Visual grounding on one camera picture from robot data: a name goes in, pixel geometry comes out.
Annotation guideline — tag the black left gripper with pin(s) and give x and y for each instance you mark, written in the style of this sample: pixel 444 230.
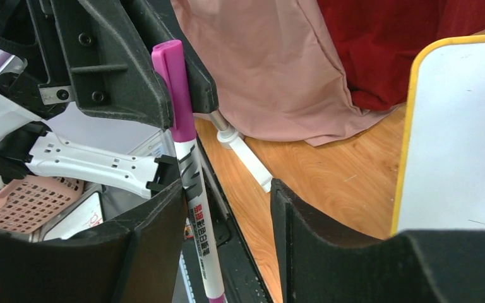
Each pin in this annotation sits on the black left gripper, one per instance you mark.
pixel 86 53

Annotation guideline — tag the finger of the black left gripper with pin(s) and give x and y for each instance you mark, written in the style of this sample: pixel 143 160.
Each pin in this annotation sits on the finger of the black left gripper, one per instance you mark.
pixel 156 22

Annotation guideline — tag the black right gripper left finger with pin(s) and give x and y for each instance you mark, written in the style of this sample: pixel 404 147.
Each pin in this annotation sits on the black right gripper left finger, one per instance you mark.
pixel 130 258

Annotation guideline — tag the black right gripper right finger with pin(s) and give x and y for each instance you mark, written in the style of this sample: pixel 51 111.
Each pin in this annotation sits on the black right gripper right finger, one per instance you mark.
pixel 323 260

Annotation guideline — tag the white purple whiteboard marker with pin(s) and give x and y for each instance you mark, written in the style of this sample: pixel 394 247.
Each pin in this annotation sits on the white purple whiteboard marker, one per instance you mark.
pixel 168 61

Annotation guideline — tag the yellow-framed whiteboard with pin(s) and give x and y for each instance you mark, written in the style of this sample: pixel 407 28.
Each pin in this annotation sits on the yellow-framed whiteboard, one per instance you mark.
pixel 441 176

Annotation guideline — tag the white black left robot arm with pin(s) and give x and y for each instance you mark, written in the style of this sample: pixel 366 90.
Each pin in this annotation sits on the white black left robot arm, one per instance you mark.
pixel 28 147

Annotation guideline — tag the pink perforated basket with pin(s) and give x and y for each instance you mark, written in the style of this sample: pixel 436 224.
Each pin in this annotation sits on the pink perforated basket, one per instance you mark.
pixel 27 204

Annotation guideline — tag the silver clothes rack pole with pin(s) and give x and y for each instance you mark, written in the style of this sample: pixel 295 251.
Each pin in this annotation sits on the silver clothes rack pole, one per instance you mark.
pixel 219 121

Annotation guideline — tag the pink shorts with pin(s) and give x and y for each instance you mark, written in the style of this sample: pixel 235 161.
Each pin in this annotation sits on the pink shorts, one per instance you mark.
pixel 277 71

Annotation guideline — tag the white rack base foot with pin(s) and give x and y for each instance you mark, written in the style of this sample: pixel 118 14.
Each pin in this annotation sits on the white rack base foot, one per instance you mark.
pixel 232 139

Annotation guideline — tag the red t-shirt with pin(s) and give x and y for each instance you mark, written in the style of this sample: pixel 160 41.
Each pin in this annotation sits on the red t-shirt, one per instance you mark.
pixel 377 41

